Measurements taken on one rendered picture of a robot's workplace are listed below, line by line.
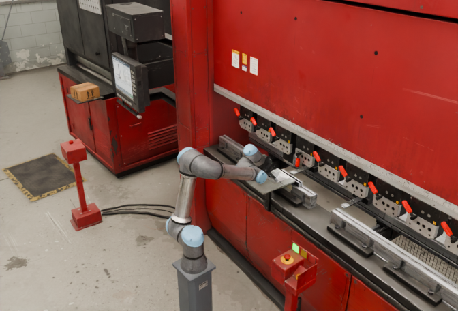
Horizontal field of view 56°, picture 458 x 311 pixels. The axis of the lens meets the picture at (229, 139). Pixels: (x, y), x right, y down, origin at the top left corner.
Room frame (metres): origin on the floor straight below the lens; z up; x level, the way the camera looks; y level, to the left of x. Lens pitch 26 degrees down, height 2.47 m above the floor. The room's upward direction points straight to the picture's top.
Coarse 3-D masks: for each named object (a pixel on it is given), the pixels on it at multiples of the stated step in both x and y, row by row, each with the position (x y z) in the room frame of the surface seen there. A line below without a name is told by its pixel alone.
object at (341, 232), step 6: (330, 228) 2.04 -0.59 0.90; (336, 234) 2.00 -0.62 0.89; (342, 234) 1.98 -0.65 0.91; (348, 234) 1.98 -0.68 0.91; (342, 240) 1.96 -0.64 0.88; (348, 240) 1.92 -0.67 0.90; (354, 240) 1.92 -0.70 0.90; (354, 246) 1.88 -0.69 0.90; (360, 246) 1.87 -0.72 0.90; (360, 252) 1.85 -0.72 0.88; (366, 252) 1.82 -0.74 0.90; (372, 252) 1.83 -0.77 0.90
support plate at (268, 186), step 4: (280, 172) 2.51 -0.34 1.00; (268, 176) 2.46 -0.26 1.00; (268, 180) 2.41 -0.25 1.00; (284, 180) 2.41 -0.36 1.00; (288, 180) 2.41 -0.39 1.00; (292, 180) 2.41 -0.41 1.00; (252, 184) 2.36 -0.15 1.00; (256, 184) 2.36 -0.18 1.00; (260, 184) 2.36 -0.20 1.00; (264, 184) 2.36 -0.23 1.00; (268, 184) 2.36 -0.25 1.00; (272, 184) 2.36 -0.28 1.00; (276, 184) 2.36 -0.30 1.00; (280, 184) 2.36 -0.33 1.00; (284, 184) 2.36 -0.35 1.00; (288, 184) 2.37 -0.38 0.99; (256, 188) 2.31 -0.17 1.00; (260, 188) 2.31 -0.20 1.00; (264, 188) 2.31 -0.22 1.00; (268, 188) 2.31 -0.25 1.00; (272, 188) 2.31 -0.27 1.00; (276, 188) 2.31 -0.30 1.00; (260, 192) 2.27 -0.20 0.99; (264, 192) 2.26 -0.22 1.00; (268, 192) 2.28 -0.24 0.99
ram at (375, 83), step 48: (240, 0) 2.89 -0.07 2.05; (288, 0) 2.50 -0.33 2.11; (336, 0) 2.29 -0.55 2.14; (240, 48) 2.88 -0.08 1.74; (288, 48) 2.48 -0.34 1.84; (336, 48) 2.18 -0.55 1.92; (384, 48) 1.94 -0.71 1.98; (432, 48) 1.76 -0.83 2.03; (240, 96) 2.88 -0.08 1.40; (288, 96) 2.46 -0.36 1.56; (336, 96) 2.15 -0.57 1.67; (384, 96) 1.91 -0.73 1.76; (432, 96) 1.72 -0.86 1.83; (336, 144) 2.12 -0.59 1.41; (384, 144) 1.87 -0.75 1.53; (432, 144) 1.68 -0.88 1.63; (432, 192) 1.64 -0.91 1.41
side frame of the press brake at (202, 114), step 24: (192, 0) 3.08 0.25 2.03; (192, 24) 3.08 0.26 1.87; (192, 48) 3.07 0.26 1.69; (192, 72) 3.06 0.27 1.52; (192, 96) 3.06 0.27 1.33; (216, 96) 3.18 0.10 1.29; (192, 120) 3.06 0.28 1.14; (216, 120) 3.18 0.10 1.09; (192, 144) 3.05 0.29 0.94; (216, 144) 3.17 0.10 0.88; (240, 144) 3.31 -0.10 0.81; (192, 216) 3.09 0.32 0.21
